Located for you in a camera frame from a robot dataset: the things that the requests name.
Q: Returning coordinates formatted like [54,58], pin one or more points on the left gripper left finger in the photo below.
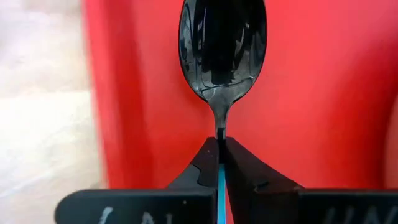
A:
[140,207]

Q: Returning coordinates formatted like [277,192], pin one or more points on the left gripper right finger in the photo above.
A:
[280,207]

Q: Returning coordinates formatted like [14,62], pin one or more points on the red plastic tray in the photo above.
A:
[311,93]

